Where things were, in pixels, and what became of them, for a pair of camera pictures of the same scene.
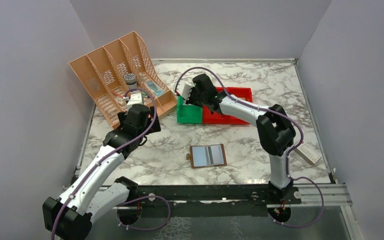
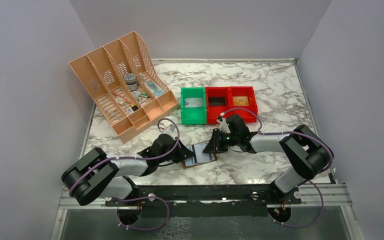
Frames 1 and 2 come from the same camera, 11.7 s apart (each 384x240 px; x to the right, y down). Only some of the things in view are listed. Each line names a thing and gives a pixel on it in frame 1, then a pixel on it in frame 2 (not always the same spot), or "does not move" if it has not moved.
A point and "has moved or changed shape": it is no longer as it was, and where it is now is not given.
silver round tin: (130, 79) does not move
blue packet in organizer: (157, 90) does not move
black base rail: (208, 199) does not move
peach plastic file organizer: (123, 65) does not move
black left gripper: (152, 111) -> (183, 153)
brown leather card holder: (206, 156) has moved or changed shape
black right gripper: (190, 101) -> (215, 144)
